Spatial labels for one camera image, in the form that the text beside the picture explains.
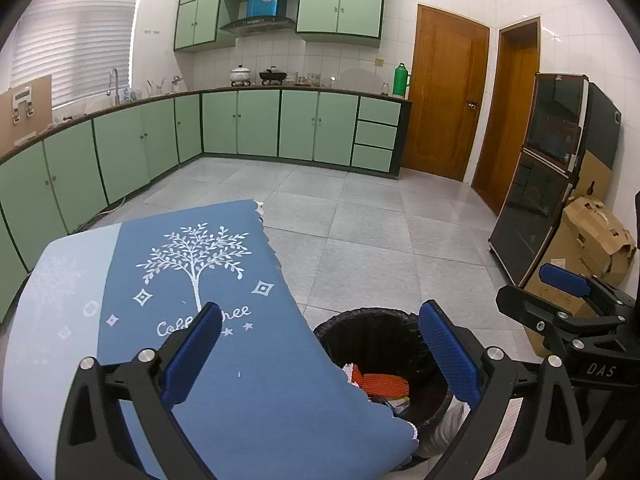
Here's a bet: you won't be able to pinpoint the black trash bin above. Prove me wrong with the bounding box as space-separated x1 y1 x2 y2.
312 307 473 458

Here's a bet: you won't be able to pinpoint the range hood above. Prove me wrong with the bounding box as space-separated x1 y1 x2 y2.
220 16 297 36

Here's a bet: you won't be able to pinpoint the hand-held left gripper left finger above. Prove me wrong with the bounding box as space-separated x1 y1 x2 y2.
57 301 223 480

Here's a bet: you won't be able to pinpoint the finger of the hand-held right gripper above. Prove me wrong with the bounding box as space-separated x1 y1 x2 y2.
539 263 637 322
496 285 626 357

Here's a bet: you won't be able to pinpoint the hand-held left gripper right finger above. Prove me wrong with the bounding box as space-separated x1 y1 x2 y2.
419 300 586 480

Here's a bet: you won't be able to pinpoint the green thermos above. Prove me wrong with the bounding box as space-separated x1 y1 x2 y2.
392 63 412 99

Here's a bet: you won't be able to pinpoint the white window blind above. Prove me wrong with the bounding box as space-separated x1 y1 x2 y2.
10 0 146 111

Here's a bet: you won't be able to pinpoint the open wooden door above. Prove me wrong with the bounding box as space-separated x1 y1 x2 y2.
472 16 542 217

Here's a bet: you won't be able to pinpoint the orange ribbed plastic wrapper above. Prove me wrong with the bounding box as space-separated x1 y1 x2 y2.
350 365 411 397

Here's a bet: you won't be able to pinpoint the closed wooden door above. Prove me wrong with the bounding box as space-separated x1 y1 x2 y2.
401 4 491 182

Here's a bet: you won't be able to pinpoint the striped grey cloth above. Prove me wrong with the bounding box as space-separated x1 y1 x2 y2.
415 395 521 480

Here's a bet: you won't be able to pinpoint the large cardboard box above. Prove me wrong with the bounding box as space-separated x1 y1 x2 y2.
522 196 637 358

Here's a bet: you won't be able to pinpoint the blue tree print tablecloth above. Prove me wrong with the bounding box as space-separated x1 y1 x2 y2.
0 199 420 480

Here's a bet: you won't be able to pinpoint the green base cabinets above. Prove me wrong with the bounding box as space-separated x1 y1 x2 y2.
0 87 413 321

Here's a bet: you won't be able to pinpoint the flat cardboard sheet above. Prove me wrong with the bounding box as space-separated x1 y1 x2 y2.
575 150 613 198

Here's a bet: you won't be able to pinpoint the green wall cabinets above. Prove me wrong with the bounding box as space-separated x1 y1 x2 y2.
173 0 387 52

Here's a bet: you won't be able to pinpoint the blue box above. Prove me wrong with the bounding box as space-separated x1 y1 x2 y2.
246 0 281 18

